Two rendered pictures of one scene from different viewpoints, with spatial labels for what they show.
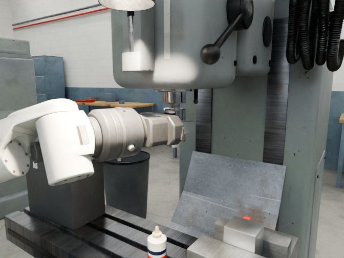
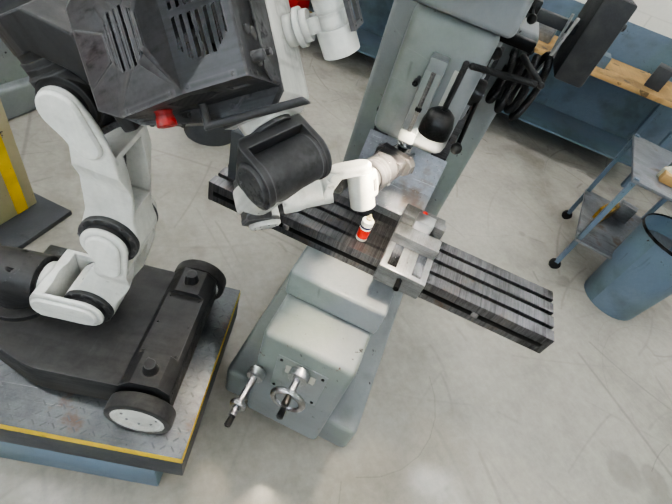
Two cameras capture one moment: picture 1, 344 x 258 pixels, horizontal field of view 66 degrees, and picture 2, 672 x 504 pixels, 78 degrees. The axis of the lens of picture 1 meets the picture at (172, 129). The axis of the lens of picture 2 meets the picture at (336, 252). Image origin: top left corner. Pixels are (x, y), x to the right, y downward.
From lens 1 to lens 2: 0.86 m
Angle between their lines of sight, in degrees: 42
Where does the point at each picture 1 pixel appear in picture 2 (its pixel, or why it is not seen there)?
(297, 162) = (456, 161)
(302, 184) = (453, 176)
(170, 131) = (407, 169)
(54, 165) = (362, 203)
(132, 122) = (393, 170)
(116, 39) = (391, 103)
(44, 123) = (360, 180)
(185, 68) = (436, 146)
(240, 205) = (404, 185)
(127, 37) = (409, 121)
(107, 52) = not seen: outside the picture
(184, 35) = not seen: hidden behind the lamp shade
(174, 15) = not seen: hidden behind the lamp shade
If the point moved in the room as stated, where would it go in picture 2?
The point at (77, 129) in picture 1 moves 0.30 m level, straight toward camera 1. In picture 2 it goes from (373, 182) to (451, 268)
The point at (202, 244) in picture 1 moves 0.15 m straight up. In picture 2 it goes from (402, 229) to (421, 193)
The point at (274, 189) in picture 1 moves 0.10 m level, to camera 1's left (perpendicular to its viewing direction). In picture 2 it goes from (433, 178) to (410, 176)
